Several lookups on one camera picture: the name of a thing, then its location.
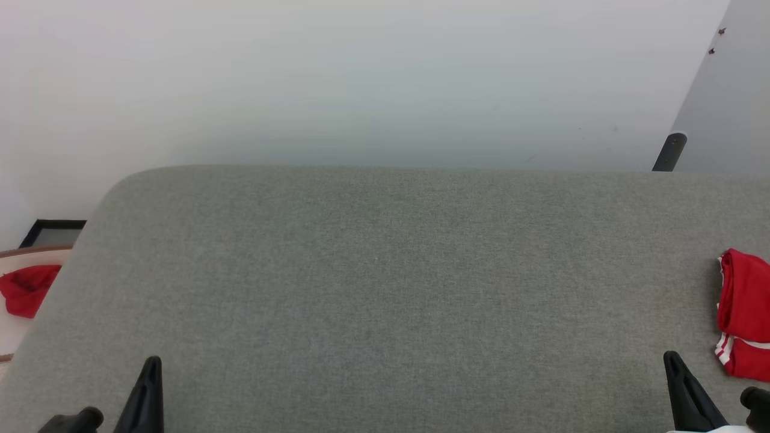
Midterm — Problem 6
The light grey board panel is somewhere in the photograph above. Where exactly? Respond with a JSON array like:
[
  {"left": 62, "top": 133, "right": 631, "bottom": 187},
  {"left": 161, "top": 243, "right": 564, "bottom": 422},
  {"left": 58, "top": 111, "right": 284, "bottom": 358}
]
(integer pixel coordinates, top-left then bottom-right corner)
[{"left": 669, "top": 0, "right": 770, "bottom": 176}]

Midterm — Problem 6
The red and white shirt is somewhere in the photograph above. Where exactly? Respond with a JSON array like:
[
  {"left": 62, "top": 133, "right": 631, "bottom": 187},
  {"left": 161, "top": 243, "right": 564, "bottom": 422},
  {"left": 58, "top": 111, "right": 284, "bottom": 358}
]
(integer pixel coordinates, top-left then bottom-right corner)
[{"left": 714, "top": 248, "right": 770, "bottom": 384}]

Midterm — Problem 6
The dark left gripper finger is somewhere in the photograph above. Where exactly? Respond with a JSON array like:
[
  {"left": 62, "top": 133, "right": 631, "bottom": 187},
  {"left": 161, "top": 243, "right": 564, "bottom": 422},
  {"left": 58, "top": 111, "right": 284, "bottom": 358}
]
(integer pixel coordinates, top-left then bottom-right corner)
[{"left": 114, "top": 355, "right": 165, "bottom": 433}]

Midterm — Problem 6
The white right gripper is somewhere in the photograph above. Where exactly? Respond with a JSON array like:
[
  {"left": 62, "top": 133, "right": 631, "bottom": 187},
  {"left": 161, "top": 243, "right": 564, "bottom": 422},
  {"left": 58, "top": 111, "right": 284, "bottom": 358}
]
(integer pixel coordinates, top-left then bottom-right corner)
[{"left": 662, "top": 351, "right": 754, "bottom": 433}]

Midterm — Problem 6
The red cloth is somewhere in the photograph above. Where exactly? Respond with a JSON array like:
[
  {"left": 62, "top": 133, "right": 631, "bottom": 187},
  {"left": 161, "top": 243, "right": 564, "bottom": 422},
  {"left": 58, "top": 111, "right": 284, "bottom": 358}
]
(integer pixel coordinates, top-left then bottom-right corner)
[{"left": 0, "top": 264, "right": 63, "bottom": 320}]

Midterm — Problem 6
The dark grey metal leg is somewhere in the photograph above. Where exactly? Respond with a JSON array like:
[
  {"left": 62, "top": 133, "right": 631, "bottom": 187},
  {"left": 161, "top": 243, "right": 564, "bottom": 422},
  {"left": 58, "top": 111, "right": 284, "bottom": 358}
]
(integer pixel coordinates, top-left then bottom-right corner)
[{"left": 652, "top": 132, "right": 688, "bottom": 173}]

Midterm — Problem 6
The beige woven laundry basket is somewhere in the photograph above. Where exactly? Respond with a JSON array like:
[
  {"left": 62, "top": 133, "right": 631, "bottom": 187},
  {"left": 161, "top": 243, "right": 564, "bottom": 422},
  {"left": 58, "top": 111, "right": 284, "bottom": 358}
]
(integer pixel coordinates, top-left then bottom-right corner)
[{"left": 0, "top": 245, "right": 75, "bottom": 365}]

